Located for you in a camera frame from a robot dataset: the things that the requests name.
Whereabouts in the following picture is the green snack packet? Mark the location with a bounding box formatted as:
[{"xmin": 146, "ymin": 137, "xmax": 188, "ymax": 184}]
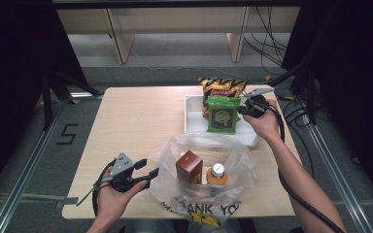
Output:
[{"xmin": 206, "ymin": 95, "xmax": 242, "ymax": 135}]

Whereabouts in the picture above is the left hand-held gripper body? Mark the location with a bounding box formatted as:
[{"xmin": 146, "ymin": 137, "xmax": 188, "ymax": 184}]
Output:
[{"xmin": 104, "ymin": 152, "xmax": 138, "ymax": 194}]

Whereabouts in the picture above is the black metal stand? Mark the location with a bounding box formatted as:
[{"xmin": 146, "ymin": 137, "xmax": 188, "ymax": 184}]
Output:
[
  {"xmin": 267, "ymin": 61, "xmax": 319, "ymax": 126},
  {"xmin": 42, "ymin": 69, "xmax": 104, "ymax": 131}
]

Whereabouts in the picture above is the right hand-held gripper black cable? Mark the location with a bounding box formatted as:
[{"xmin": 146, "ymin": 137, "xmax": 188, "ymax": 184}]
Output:
[{"xmin": 252, "ymin": 100, "xmax": 346, "ymax": 233}]

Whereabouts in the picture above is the clear plastic shopping bag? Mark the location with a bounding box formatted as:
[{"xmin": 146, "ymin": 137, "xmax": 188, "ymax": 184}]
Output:
[{"xmin": 145, "ymin": 132, "xmax": 258, "ymax": 226}]

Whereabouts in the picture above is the person's left hand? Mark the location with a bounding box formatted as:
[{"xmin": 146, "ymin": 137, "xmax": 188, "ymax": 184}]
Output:
[{"xmin": 96, "ymin": 167, "xmax": 149, "ymax": 223}]

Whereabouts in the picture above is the person's right hand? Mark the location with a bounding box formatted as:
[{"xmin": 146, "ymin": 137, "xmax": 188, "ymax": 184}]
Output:
[{"xmin": 242, "ymin": 99, "xmax": 282, "ymax": 143}]

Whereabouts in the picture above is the orange drink bottle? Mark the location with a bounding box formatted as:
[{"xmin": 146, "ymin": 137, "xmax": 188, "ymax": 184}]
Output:
[{"xmin": 206, "ymin": 163, "xmax": 229, "ymax": 186}]

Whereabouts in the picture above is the dark curtain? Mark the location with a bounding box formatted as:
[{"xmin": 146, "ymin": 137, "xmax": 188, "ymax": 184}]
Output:
[
  {"xmin": 281, "ymin": 0, "xmax": 373, "ymax": 212},
  {"xmin": 0, "ymin": 0, "xmax": 89, "ymax": 206}
]

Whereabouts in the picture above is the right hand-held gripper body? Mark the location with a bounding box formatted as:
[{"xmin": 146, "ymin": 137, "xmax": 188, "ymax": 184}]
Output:
[{"xmin": 244, "ymin": 87, "xmax": 275, "ymax": 118}]

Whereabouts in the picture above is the hand-held gripper black cable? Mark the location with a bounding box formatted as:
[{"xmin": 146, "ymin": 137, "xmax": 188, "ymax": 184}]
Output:
[
  {"xmin": 252, "ymin": 100, "xmax": 346, "ymax": 233},
  {"xmin": 91, "ymin": 158, "xmax": 118, "ymax": 216}
]

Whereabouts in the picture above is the left hand-held gripper black cable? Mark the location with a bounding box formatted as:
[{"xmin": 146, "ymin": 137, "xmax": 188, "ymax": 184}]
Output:
[{"xmin": 91, "ymin": 158, "xmax": 118, "ymax": 216}]

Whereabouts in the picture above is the white plastic bin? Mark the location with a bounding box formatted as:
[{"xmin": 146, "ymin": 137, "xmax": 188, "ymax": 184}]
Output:
[{"xmin": 184, "ymin": 94, "xmax": 269, "ymax": 148}]

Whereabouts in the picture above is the gray floor tape piece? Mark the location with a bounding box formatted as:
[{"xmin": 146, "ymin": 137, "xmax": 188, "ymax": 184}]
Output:
[{"xmin": 55, "ymin": 196, "xmax": 80, "ymax": 209}]

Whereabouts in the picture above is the brown carton box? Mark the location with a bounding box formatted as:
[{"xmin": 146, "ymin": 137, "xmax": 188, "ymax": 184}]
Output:
[{"xmin": 175, "ymin": 150, "xmax": 204, "ymax": 184}]

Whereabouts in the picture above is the black yellow chip bag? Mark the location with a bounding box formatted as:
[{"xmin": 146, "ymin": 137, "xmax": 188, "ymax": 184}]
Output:
[{"xmin": 197, "ymin": 77, "xmax": 248, "ymax": 118}]

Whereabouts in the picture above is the gray cable tie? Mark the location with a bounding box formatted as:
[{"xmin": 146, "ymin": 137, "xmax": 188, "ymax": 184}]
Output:
[{"xmin": 75, "ymin": 176, "xmax": 115, "ymax": 208}]

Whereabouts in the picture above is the bundle of black cables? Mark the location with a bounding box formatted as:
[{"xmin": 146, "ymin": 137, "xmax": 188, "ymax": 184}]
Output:
[{"xmin": 243, "ymin": 6, "xmax": 289, "ymax": 76}]

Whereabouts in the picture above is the beige wooden desk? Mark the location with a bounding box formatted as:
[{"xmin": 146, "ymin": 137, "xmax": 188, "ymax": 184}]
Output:
[{"xmin": 56, "ymin": 6, "xmax": 302, "ymax": 65}]

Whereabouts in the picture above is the metal floor rail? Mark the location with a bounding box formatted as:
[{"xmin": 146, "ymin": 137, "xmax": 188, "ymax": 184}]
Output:
[
  {"xmin": 304, "ymin": 122, "xmax": 373, "ymax": 233},
  {"xmin": 0, "ymin": 100, "xmax": 68, "ymax": 233}
]

